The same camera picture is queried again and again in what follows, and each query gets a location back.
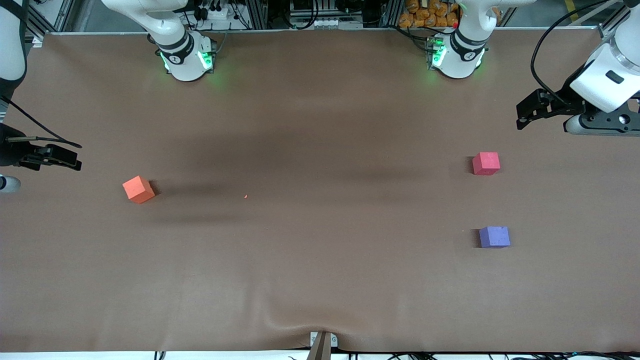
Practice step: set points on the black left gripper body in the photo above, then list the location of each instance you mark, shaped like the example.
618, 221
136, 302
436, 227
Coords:
563, 101

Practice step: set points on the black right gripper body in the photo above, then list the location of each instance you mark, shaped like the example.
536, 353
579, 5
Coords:
8, 152

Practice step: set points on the orange foam block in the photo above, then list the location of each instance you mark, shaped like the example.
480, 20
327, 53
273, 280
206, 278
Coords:
138, 190

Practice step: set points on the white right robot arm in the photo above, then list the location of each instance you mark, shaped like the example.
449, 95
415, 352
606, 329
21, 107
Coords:
185, 55

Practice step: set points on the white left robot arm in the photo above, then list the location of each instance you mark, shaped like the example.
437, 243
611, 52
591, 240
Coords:
460, 55

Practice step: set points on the red foam block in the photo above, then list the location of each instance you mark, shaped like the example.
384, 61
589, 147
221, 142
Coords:
486, 163

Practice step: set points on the purple foam block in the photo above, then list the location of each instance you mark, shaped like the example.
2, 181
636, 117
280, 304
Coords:
494, 237

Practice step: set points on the bag of orange items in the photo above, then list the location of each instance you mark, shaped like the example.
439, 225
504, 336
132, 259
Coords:
427, 15

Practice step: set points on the white power strip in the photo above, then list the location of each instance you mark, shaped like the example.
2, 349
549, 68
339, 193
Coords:
215, 12

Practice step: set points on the brown table mat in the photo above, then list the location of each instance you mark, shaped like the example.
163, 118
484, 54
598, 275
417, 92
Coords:
320, 125

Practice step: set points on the white terminal block row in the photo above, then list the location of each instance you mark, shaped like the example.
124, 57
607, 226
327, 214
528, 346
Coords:
325, 23

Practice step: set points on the grey metal clamp bracket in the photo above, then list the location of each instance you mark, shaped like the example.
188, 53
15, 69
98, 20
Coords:
334, 341

